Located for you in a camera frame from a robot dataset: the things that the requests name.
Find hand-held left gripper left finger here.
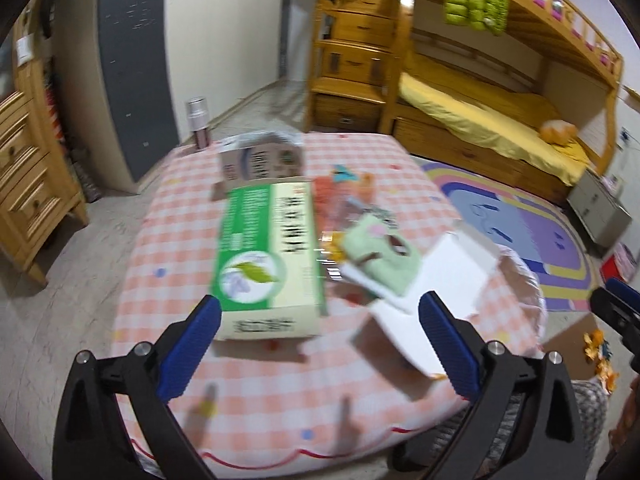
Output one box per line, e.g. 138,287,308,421
52,295,223,480

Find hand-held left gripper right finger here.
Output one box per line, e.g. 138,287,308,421
417,290,589,480

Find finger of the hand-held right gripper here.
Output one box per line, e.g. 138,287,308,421
589,277,640,376

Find green and white carton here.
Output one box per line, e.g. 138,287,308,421
212,182,327,342

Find red box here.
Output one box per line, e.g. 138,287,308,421
599,242,640,286

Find small yellow tube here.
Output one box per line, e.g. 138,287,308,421
199,382,221,419

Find orange toys on floor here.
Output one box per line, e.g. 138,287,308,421
581,329,622,397

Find white open paper box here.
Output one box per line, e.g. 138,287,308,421
350,231,502,379

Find pink checkered tablecloth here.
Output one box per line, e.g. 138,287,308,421
111,132,547,472

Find grey bedside cabinet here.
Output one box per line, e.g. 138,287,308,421
566,169,633,248

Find pastel rainbow rug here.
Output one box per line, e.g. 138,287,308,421
417,157,598,313

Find light green packet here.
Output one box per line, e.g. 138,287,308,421
344,214,422,297

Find mesh waste bin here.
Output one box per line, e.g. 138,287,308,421
390,245,608,480

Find clear plastic wrapper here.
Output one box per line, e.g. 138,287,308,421
320,220,361,286

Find orange plush toy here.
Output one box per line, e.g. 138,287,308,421
538,119,580,147

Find orange snack wrapper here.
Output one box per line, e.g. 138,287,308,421
314,164,377,233

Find wooden bunk bed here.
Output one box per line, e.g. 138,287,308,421
392,0,626,206

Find small white and brown box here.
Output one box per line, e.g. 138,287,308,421
219,131,306,194

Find silver and pink bottle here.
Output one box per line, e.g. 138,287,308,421
186,96,212,152

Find yellow mattress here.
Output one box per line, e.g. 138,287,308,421
400,71,592,187

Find wooden dresser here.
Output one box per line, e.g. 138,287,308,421
0,7,91,288

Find dark grey wardrobe door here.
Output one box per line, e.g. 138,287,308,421
97,0,182,183

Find wooden staircase drawers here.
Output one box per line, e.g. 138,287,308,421
305,0,416,135

